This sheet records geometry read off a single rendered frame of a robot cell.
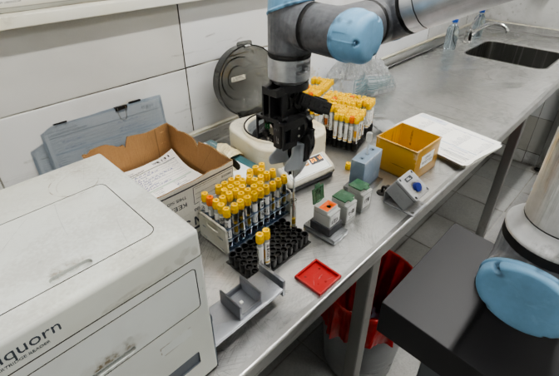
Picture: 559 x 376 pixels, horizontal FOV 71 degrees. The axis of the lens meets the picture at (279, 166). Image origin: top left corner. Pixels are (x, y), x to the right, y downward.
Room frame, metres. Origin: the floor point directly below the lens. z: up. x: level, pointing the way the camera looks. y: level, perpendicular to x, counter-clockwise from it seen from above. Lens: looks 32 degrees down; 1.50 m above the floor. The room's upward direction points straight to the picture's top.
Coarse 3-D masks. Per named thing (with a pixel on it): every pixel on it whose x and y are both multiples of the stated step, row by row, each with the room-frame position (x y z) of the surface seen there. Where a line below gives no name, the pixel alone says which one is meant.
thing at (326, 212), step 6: (324, 198) 0.73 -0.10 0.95; (318, 204) 0.71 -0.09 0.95; (324, 204) 0.71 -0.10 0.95; (330, 204) 0.71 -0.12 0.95; (336, 204) 0.71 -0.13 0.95; (318, 210) 0.70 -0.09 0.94; (324, 210) 0.69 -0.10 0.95; (330, 210) 0.69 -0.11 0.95; (336, 210) 0.70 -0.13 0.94; (318, 216) 0.70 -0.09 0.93; (324, 216) 0.69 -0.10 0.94; (330, 216) 0.68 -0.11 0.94; (336, 216) 0.70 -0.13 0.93; (324, 222) 0.69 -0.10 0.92; (330, 222) 0.68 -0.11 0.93; (336, 222) 0.70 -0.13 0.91
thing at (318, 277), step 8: (312, 264) 0.60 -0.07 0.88; (320, 264) 0.60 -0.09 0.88; (304, 272) 0.58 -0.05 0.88; (312, 272) 0.58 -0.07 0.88; (320, 272) 0.58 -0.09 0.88; (328, 272) 0.58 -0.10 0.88; (336, 272) 0.57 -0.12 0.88; (304, 280) 0.56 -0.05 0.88; (312, 280) 0.56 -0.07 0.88; (320, 280) 0.56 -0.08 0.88; (328, 280) 0.56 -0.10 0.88; (336, 280) 0.55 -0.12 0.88; (312, 288) 0.53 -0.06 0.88; (320, 288) 0.54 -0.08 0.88; (328, 288) 0.53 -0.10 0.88; (320, 296) 0.52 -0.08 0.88
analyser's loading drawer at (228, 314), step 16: (272, 272) 0.52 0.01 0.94; (240, 288) 0.50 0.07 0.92; (256, 288) 0.48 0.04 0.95; (272, 288) 0.50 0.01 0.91; (224, 304) 0.47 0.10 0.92; (240, 304) 0.47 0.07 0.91; (256, 304) 0.46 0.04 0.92; (224, 320) 0.43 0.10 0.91; (240, 320) 0.43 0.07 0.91; (224, 336) 0.40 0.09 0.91
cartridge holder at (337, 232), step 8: (304, 224) 0.72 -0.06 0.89; (312, 224) 0.70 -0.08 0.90; (320, 224) 0.69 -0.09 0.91; (336, 224) 0.69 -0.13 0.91; (312, 232) 0.70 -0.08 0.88; (320, 232) 0.69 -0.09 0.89; (328, 232) 0.67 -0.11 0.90; (336, 232) 0.69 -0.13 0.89; (344, 232) 0.69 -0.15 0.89; (328, 240) 0.67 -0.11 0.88; (336, 240) 0.66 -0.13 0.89
